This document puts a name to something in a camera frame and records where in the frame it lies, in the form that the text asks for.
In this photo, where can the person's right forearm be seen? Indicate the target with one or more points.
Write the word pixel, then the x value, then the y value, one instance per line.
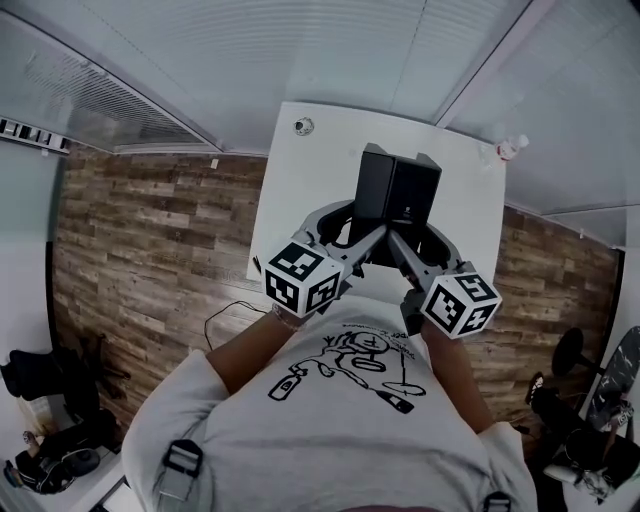
pixel 455 380

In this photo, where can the black office chair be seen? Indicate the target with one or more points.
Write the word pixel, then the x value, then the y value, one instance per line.
pixel 45 375

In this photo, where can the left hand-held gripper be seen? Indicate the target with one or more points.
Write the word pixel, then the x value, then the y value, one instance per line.
pixel 300 280

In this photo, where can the black box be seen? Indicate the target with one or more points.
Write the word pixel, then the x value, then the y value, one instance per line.
pixel 372 185

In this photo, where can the grey printed t-shirt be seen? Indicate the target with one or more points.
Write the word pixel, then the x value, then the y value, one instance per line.
pixel 325 450

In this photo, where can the black white wall sign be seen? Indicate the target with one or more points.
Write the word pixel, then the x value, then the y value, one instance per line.
pixel 30 134

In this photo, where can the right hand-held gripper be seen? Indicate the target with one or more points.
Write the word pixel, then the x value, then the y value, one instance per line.
pixel 460 305

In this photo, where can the round black marble table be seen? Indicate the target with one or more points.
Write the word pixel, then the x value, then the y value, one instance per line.
pixel 567 350

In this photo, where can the person's left forearm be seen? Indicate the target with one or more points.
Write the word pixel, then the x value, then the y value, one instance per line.
pixel 250 350

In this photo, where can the white table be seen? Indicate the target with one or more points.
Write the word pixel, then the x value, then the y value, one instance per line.
pixel 300 200

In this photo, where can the clear plastic water bottle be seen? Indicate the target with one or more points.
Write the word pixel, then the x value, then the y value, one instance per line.
pixel 510 147

